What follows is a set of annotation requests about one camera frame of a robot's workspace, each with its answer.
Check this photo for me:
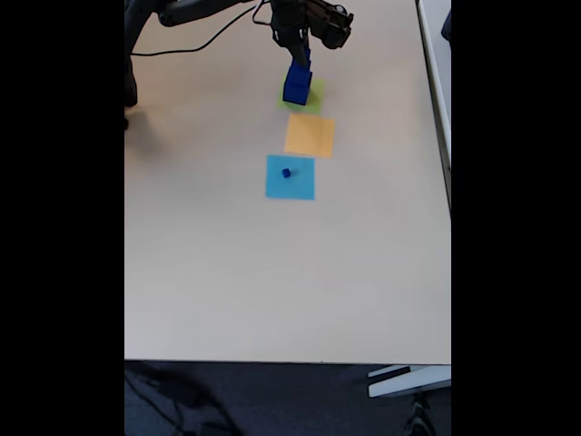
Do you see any black floor cable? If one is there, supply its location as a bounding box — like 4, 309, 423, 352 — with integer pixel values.
124, 362, 240, 436

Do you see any green paper square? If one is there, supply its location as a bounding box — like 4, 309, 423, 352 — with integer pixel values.
275, 76, 327, 115

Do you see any medium blue cube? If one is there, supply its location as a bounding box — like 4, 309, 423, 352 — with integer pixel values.
287, 62, 314, 88

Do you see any large blue cube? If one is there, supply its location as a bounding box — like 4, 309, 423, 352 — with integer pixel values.
281, 74, 314, 106

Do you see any light blue paper square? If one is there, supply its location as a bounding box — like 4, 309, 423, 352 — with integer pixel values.
264, 154, 317, 202

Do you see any orange paper square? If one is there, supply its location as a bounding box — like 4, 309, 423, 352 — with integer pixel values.
284, 112, 337, 159

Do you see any white table foot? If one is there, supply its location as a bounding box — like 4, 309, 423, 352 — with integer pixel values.
367, 364, 452, 400

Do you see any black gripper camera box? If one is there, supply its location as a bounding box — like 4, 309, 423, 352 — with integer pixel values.
306, 0, 355, 51

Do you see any white neighbouring table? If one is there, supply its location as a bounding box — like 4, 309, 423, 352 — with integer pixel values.
414, 0, 452, 214

